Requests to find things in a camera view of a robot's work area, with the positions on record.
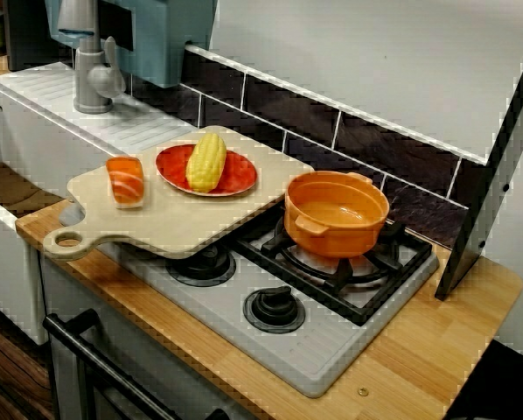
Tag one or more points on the black box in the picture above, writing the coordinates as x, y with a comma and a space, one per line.
25, 35

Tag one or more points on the yellow toy corn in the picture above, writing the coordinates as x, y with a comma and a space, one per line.
204, 162

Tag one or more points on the wooden kitchen countertop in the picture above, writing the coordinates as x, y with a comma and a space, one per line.
419, 350

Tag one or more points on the white oven door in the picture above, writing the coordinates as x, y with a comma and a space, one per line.
134, 332

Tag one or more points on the black kitchen side panel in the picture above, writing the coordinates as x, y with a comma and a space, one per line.
467, 245

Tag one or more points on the wooden cutting board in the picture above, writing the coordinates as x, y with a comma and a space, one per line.
178, 219

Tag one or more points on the black burner grate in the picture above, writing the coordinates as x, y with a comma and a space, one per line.
340, 275

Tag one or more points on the teal box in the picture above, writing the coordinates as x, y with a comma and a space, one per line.
165, 44

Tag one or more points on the grey toy faucet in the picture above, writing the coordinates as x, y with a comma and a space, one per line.
88, 79

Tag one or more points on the red plate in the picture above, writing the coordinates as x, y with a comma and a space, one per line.
239, 175

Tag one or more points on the grey stove top panel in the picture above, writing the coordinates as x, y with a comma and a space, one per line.
331, 350

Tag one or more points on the orange toy pot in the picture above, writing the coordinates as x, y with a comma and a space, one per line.
331, 240

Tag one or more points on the white toy sink unit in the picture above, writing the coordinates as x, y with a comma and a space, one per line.
38, 131

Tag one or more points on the dark tile backsplash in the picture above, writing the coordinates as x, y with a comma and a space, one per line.
375, 144

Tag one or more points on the black stove knob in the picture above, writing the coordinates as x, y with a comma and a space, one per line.
209, 267
272, 308

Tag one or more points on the brass screw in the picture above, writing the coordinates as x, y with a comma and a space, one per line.
363, 392

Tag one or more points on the white backsplash trim rail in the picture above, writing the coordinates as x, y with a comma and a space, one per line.
331, 98

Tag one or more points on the toy salmon sushi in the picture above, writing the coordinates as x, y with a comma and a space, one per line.
126, 181

